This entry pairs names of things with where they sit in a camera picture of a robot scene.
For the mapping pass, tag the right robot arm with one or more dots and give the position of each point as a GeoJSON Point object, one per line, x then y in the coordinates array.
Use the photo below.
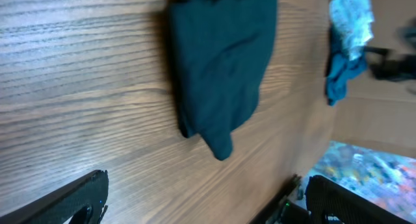
{"type": "Point", "coordinates": [395, 70]}

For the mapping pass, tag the dark blue garment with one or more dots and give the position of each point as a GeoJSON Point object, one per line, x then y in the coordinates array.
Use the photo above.
{"type": "Point", "coordinates": [340, 69]}

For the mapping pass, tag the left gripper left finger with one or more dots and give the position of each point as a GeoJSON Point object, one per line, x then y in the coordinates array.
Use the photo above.
{"type": "Point", "coordinates": [82, 201]}

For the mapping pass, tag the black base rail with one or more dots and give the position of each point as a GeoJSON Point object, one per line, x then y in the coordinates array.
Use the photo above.
{"type": "Point", "coordinates": [281, 209]}

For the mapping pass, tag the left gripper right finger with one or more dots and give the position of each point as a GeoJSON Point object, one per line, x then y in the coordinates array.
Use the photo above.
{"type": "Point", "coordinates": [324, 198]}

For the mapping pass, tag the black t-shirt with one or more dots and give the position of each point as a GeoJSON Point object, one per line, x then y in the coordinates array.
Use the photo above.
{"type": "Point", "coordinates": [221, 50]}

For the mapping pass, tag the crumpled light denim jeans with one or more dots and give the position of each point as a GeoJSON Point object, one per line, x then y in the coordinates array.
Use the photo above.
{"type": "Point", "coordinates": [352, 20]}

